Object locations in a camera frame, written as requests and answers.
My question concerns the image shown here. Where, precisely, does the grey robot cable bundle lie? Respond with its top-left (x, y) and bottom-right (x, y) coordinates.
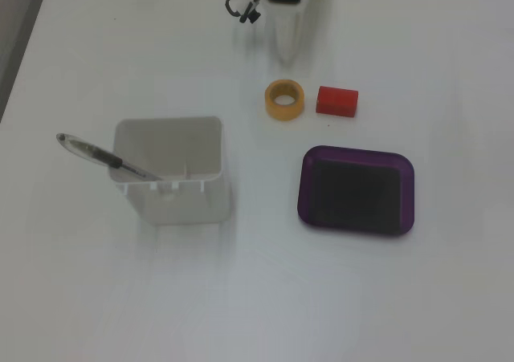
top-left (224, 0), bottom-right (262, 24)

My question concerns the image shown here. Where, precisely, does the red rectangular block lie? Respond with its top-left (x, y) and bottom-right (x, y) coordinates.
top-left (315, 85), bottom-right (359, 119)

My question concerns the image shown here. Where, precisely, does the white square plastic container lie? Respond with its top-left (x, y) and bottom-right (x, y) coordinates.
top-left (108, 116), bottom-right (232, 225)

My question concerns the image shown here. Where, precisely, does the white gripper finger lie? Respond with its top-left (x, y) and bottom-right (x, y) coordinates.
top-left (265, 1), bottom-right (294, 65)
top-left (285, 2), bottom-right (308, 65)

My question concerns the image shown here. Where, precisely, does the clear black ballpoint pen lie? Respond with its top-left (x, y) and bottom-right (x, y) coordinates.
top-left (55, 132), bottom-right (164, 182)

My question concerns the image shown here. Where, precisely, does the purple tray with black base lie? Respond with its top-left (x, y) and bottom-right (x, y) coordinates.
top-left (296, 144), bottom-right (415, 238)

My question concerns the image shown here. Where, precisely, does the yellow tape roll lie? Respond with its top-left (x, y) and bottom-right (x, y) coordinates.
top-left (264, 79), bottom-right (306, 121)

